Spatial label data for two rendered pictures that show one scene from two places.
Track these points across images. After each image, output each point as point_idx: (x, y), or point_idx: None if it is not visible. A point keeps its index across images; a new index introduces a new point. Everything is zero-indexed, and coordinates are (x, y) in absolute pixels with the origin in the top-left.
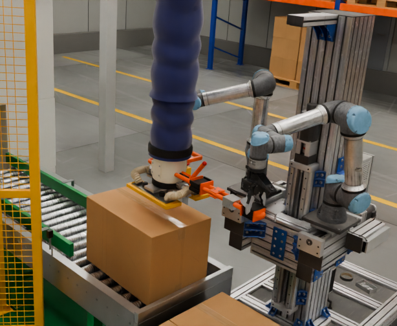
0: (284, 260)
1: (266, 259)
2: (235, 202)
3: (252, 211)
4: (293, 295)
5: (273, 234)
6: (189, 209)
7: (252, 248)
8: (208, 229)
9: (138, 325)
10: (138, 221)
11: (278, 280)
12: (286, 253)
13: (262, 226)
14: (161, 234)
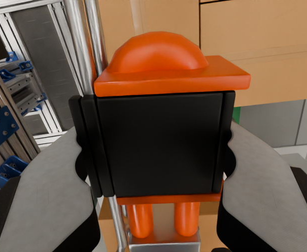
0: (3, 103)
1: (28, 128)
2: (181, 236)
3: (232, 106)
4: (13, 80)
5: None
6: (115, 247)
7: (36, 154)
8: (106, 202)
9: (234, 119)
10: (211, 250)
11: (21, 107)
12: None
13: (2, 172)
14: (214, 215)
